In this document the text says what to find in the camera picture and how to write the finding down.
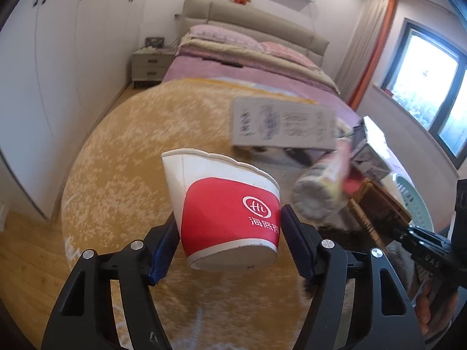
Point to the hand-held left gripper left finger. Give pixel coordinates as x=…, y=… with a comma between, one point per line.
x=165, y=251

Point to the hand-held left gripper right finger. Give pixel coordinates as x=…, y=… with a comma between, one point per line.
x=295, y=240

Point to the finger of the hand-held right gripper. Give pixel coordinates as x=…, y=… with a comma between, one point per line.
x=423, y=240

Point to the pale green plastic basket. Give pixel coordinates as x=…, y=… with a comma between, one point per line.
x=416, y=200

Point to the red and white paper cup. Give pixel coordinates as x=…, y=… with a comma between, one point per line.
x=219, y=218

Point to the person's right hand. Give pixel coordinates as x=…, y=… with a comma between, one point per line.
x=424, y=308

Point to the white plastic bottle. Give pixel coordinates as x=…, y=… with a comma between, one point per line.
x=317, y=189

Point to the small grey printed carton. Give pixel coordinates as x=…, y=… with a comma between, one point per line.
x=370, y=149

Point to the grey printed flat cardboard box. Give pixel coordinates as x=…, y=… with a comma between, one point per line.
x=281, y=122

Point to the dark framed window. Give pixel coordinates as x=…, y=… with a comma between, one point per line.
x=430, y=80

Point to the bed with purple cover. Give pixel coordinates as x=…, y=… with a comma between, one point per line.
x=262, y=78

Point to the orange curtain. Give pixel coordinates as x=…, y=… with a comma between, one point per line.
x=372, y=54

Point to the grey nightstand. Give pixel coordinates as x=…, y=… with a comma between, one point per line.
x=151, y=65

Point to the pink pillow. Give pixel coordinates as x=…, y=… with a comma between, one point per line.
x=284, y=53

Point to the white wardrobe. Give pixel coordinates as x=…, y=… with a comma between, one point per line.
x=54, y=80

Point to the grey curtain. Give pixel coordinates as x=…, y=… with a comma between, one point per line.
x=365, y=36

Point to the dark box on nightstand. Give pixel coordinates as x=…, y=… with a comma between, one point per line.
x=154, y=42

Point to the mauve patterned pillow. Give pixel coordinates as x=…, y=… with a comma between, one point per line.
x=222, y=36

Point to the beige padded headboard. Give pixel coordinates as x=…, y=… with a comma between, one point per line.
x=255, y=20

